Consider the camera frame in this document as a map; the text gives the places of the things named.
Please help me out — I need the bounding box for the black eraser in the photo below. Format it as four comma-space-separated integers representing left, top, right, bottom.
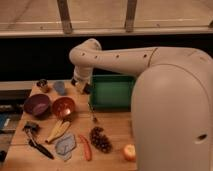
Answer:
71, 79, 91, 94

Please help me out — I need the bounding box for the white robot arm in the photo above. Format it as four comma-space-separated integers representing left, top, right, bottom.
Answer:
69, 39, 213, 171

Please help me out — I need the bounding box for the blue-grey cup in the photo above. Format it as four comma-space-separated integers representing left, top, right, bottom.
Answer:
53, 81, 65, 95

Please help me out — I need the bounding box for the red bowl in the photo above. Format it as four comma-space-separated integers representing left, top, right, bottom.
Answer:
51, 97, 75, 119

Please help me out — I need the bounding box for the green plastic tray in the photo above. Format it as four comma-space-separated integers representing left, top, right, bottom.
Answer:
89, 74, 135, 111

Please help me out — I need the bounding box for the yellow banana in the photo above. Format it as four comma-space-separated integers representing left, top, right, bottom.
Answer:
45, 120, 70, 143

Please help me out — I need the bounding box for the purple bowl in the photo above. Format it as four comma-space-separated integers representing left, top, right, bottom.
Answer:
23, 94, 51, 117

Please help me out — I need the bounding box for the purple grapes bunch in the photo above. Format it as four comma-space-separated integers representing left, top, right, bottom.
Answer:
89, 127, 112, 153

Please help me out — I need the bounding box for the blue-grey cloth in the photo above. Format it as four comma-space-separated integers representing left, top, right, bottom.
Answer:
55, 133, 76, 161

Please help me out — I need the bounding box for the dark metal tool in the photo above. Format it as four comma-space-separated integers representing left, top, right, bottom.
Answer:
23, 121, 40, 142

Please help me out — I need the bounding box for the orange apple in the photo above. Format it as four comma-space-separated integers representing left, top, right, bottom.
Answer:
123, 144, 136, 161

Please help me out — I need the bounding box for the black handled knife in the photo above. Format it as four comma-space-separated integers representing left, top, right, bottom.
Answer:
28, 140, 54, 159

